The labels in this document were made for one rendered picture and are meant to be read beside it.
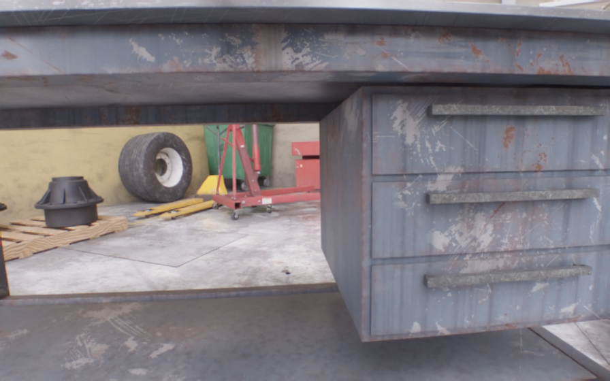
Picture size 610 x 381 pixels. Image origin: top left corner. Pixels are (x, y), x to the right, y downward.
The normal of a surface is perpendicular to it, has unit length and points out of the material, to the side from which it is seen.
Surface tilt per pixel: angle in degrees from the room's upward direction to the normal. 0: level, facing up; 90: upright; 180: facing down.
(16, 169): 90
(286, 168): 90
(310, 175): 90
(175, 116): 90
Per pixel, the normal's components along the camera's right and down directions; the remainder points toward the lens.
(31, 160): 0.93, 0.03
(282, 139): -0.37, 0.11
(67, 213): 0.51, 0.09
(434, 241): 0.07, 0.11
